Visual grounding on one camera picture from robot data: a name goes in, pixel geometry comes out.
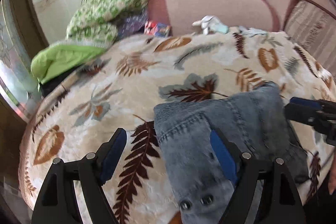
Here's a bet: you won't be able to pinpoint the white glove with teal cuff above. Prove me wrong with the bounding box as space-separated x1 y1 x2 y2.
192 15 229 35

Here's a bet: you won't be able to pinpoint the blue denim jeans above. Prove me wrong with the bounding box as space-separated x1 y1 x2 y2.
154 82 309 223

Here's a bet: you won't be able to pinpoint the striped floral cushion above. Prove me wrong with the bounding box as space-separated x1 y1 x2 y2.
284 0 335 76

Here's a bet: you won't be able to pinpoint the pink sofa backrest cushion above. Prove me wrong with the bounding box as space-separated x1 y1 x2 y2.
147 0 280 36

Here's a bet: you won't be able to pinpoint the purple plastic bag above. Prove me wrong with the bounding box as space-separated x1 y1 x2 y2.
116 10 148 40

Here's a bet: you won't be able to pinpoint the red blue small box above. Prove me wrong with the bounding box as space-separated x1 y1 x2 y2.
144 20 171 38

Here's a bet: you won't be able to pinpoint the green patterned quilt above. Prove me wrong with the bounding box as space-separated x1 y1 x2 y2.
31 0 148 85

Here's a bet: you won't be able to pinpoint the stained glass door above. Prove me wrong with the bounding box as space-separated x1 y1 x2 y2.
1 0 41 120

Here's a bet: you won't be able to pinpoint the leaf patterned beige blanket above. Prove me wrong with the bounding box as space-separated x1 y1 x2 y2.
18 28 335 223

